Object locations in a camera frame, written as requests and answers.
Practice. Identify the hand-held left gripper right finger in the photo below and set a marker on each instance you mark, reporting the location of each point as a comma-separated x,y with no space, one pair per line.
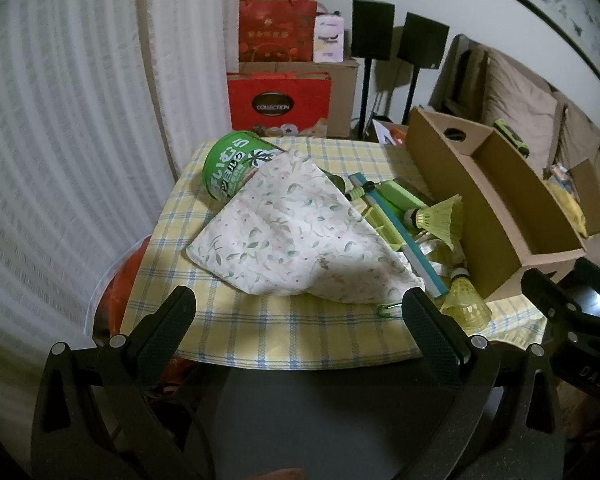
430,325

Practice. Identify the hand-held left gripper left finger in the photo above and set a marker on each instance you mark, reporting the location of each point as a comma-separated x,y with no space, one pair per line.
165,320

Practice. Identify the cardboard organizer box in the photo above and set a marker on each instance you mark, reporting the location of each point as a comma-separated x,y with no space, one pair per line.
485,210

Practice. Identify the lime green plastic clip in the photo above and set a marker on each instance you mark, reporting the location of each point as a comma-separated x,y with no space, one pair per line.
380,220

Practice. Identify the floral cloth bag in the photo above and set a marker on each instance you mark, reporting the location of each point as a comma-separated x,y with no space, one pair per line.
290,230

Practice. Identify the yellow shuttlecock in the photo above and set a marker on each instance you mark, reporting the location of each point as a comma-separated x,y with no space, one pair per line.
442,220
467,305

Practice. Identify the green carabiner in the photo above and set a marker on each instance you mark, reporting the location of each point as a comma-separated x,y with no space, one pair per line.
385,309

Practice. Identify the orange plastic bag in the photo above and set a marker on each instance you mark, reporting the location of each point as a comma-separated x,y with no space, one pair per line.
122,285

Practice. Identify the yellow bag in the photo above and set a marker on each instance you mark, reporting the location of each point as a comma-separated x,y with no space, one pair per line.
570,207

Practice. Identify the yellow checked tablecloth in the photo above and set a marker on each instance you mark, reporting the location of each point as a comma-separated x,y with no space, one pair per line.
290,335

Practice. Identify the green and black case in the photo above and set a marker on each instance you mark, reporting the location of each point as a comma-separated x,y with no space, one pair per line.
395,192

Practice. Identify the small brown cushion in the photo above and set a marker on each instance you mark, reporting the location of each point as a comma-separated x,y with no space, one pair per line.
580,125

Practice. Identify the green and black device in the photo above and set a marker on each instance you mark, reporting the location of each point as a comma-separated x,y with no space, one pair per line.
512,137

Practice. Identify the green tin can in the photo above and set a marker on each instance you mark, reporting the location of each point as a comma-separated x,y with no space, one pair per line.
230,165

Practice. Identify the small open cardboard box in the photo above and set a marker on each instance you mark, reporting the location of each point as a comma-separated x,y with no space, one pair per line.
387,132

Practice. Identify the white curtain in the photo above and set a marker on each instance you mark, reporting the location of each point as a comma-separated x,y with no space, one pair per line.
55,135

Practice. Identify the large cardboard box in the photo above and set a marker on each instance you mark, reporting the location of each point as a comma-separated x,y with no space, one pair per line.
342,100

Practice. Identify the large red gift bag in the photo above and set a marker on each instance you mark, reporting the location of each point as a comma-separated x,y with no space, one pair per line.
280,92

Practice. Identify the framed ink painting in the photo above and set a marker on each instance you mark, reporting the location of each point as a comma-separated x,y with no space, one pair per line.
555,5

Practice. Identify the black speaker on stand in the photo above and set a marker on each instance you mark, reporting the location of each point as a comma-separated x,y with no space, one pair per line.
422,40
372,27

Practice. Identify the white and pink box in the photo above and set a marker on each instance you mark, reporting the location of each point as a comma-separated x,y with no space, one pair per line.
328,40

